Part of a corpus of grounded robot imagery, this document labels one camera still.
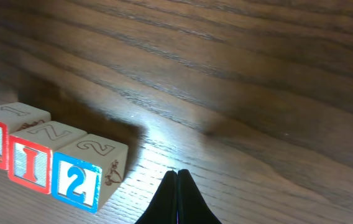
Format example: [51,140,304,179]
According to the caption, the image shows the blue number 2 block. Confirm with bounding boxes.
[52,134,129,213]

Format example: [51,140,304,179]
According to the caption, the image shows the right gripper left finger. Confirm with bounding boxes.
[135,170,177,224]

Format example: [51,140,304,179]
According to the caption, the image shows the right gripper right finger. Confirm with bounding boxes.
[176,169,221,224]

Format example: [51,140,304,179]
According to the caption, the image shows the red letter A block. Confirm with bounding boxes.
[0,102,51,170]

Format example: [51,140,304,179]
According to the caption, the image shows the red letter I block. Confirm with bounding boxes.
[8,121,87,195]

